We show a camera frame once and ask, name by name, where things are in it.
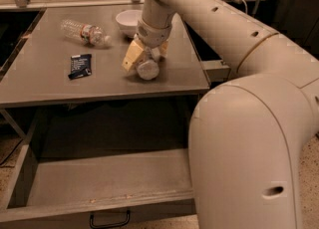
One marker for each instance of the grey metal side bracket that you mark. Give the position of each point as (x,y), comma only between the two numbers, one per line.
(216,70)

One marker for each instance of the grey metal cabinet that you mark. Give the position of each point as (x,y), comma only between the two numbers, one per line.
(39,73)

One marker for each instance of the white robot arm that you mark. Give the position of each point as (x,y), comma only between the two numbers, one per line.
(246,135)

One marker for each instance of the clear plastic water bottle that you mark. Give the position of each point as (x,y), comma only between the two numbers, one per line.
(86,34)

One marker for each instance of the dark blue snack packet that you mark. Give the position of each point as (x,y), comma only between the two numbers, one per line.
(80,66)

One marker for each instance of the black drawer handle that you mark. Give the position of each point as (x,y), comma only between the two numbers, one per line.
(96,224)

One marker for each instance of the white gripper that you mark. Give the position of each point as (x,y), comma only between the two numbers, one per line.
(154,36)

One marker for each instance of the open grey top drawer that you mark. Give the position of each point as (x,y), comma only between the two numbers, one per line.
(73,166)

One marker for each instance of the white ceramic bowl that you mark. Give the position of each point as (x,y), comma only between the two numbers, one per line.
(128,22)

